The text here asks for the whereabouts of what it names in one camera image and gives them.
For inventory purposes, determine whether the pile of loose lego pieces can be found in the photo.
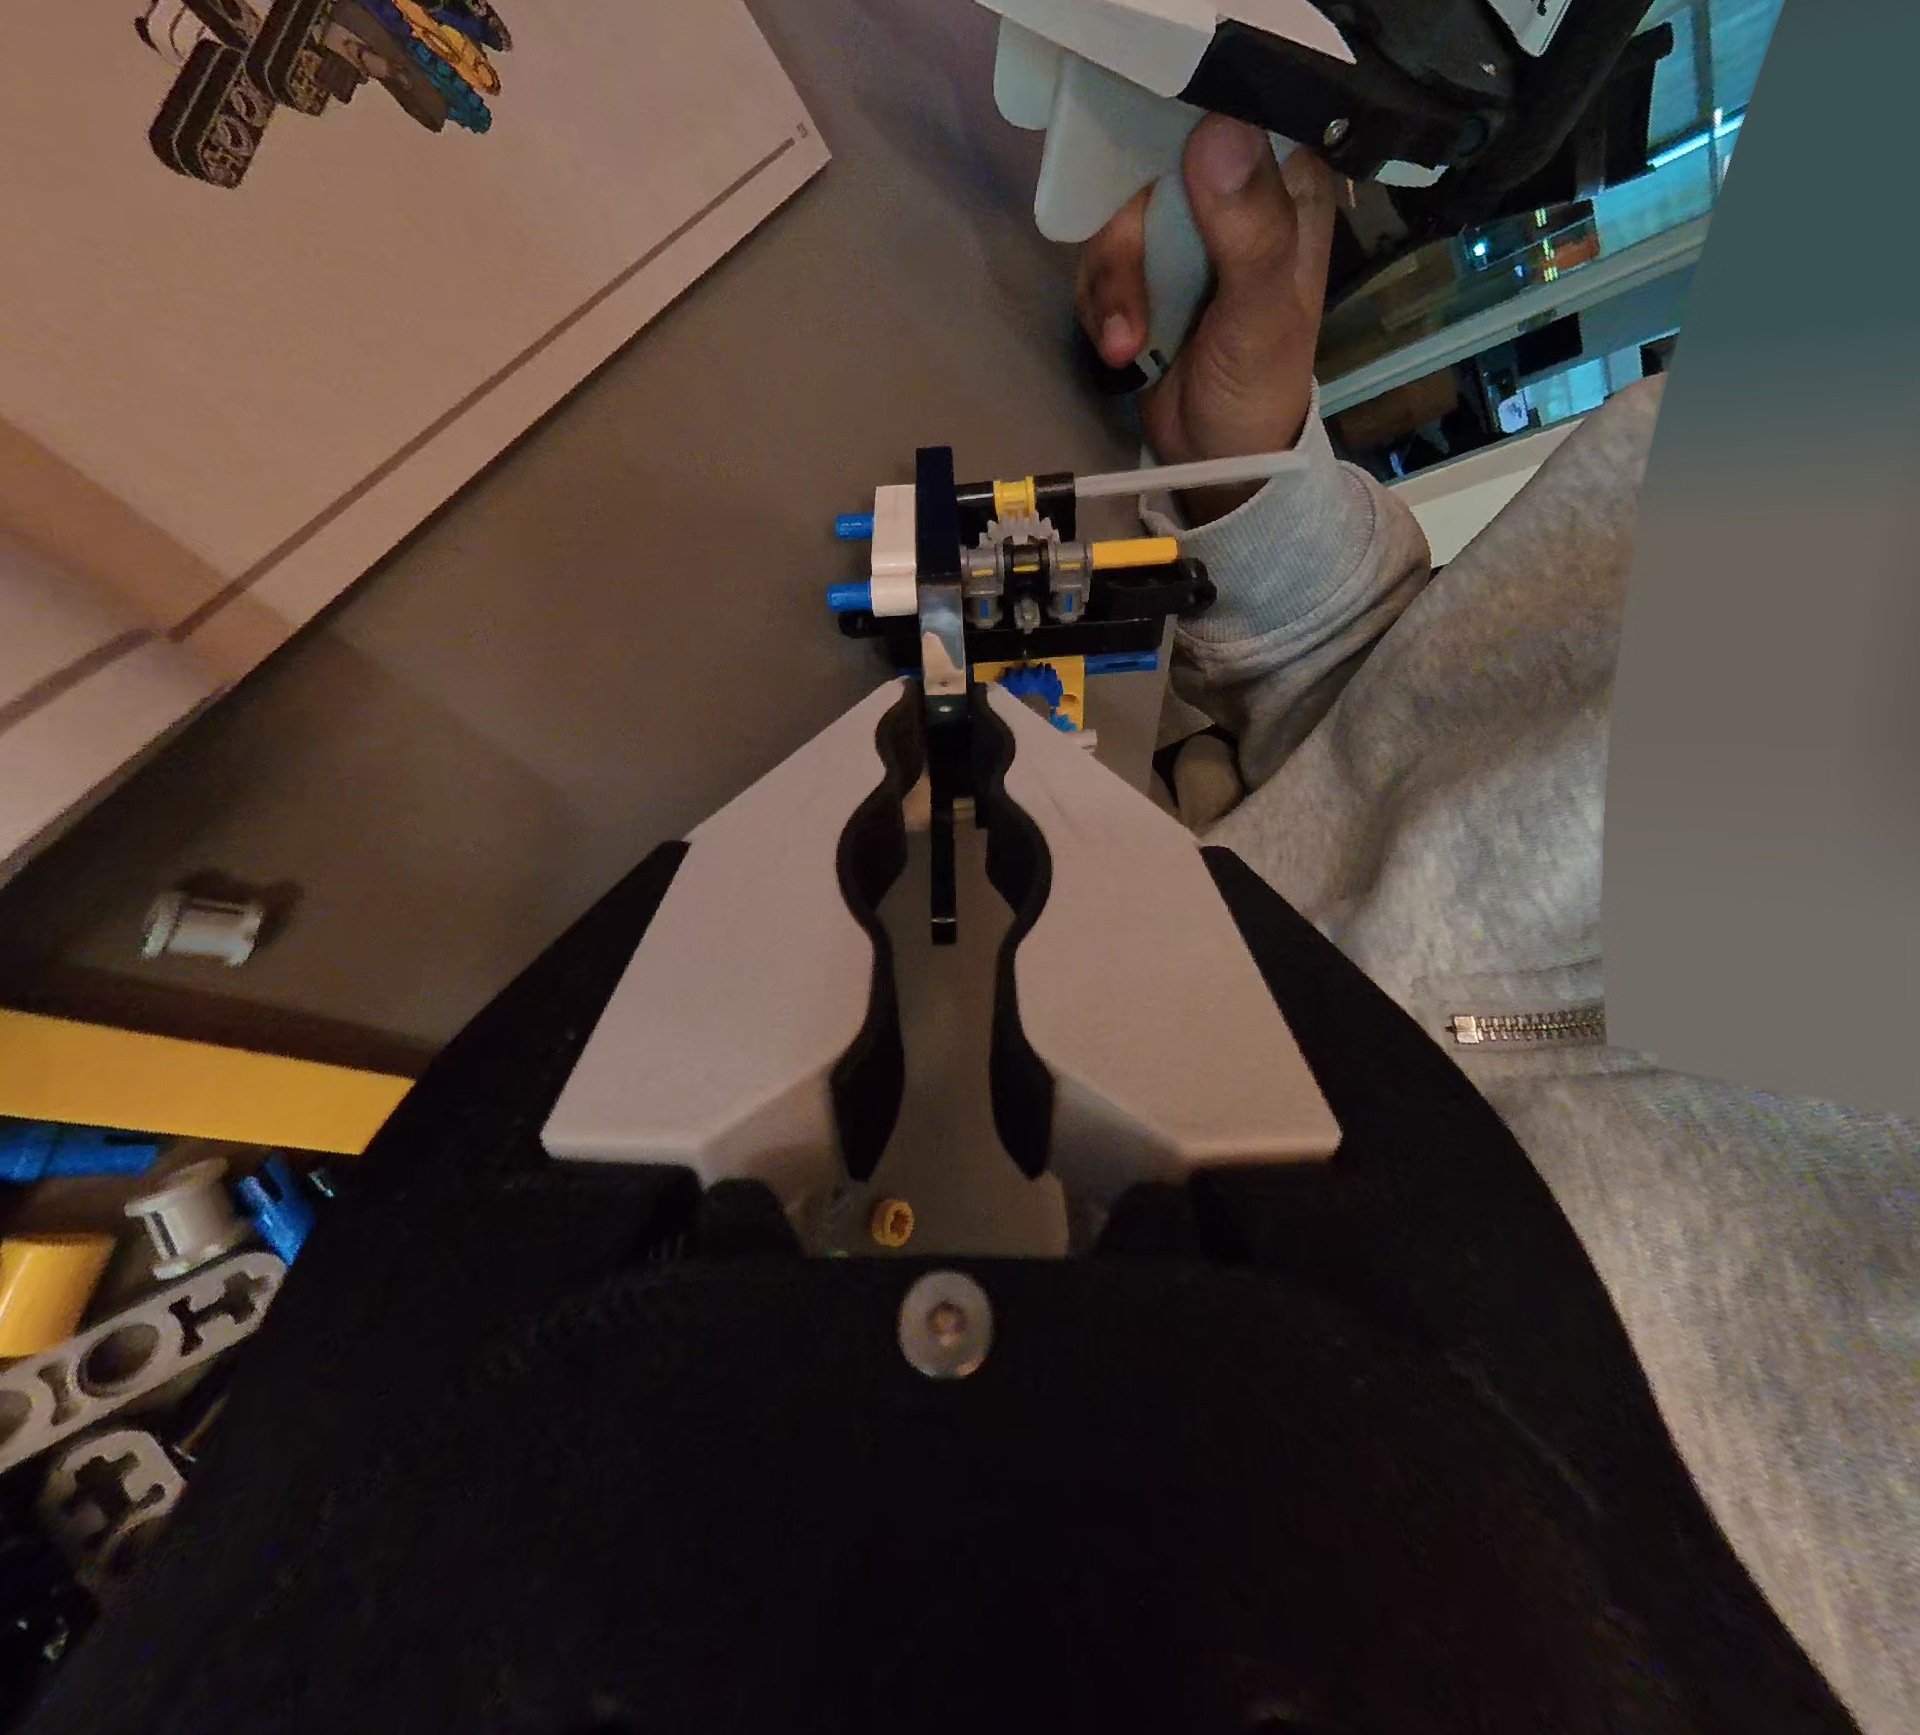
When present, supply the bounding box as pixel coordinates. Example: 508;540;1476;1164
0;1008;420;1677

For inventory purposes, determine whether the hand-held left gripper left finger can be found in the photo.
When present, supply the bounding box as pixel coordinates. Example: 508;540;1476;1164
540;678;918;1204

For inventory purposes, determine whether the person's right forearm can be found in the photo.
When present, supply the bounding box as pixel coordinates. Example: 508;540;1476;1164
1146;378;1667;868

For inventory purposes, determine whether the lego technic gear assembly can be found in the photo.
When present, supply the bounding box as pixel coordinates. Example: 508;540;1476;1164
823;446;1310;950

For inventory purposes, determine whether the white lego connector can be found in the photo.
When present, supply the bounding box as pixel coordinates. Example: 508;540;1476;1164
141;872;301;968

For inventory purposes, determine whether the lego instruction booklet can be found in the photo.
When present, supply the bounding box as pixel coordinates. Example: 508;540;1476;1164
0;0;833;868

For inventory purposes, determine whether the person's right hand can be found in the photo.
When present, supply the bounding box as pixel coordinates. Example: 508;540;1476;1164
1068;108;1339;526

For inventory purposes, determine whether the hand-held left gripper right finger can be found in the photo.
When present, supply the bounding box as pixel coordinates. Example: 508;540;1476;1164
981;682;1344;1212

